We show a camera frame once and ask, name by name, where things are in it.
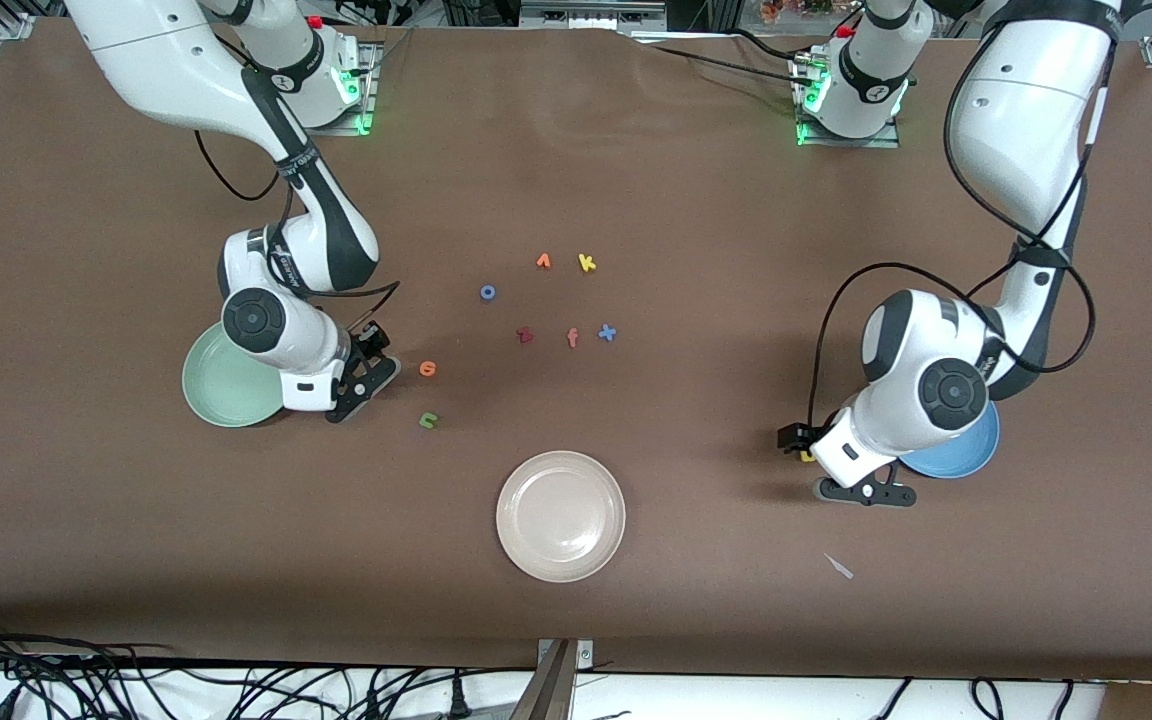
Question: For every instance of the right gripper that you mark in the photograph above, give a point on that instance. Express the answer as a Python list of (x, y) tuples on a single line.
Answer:
[(372, 341)]

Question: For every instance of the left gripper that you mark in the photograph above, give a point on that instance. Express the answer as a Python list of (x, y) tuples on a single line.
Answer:
[(794, 438)]

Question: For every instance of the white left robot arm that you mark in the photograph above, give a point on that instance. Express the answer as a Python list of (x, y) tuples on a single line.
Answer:
[(1026, 110)]

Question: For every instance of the metal base plate right arm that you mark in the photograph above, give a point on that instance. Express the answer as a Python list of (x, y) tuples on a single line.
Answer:
[(368, 110)]

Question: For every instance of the metal base plate left arm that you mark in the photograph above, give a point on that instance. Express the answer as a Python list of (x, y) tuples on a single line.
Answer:
[(836, 142)]

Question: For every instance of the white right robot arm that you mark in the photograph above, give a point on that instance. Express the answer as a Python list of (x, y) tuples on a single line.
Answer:
[(166, 60)]

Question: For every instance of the green plate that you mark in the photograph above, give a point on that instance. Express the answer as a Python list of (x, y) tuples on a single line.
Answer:
[(221, 385)]

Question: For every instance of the blue plate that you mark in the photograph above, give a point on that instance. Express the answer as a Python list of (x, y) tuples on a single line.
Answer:
[(956, 455)]

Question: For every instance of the small white paper scrap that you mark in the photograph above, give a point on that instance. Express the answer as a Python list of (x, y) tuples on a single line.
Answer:
[(839, 566)]

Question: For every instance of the beige plate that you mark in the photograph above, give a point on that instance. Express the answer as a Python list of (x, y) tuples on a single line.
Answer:
[(561, 516)]

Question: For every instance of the brown table cover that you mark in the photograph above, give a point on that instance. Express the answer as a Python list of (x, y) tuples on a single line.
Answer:
[(696, 200)]

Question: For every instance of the grey device behind table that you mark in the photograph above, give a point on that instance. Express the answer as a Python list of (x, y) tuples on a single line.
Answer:
[(591, 14)]

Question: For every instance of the black bracket on right gripper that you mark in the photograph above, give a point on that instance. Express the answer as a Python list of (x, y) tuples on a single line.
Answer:
[(364, 388)]

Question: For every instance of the metal table leg bracket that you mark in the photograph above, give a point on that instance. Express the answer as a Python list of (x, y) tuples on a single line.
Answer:
[(558, 690)]

